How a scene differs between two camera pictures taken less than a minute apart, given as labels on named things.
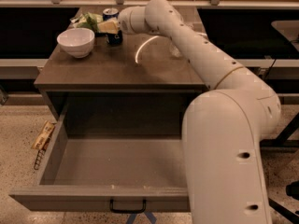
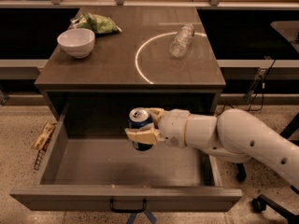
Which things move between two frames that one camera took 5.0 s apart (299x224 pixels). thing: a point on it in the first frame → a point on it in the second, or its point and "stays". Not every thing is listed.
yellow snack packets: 44,135 stays
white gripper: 125,21 → 173,127
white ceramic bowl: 78,42 stays
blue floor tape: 149,215 stays
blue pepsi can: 113,38 → 138,117
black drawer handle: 127,211 stays
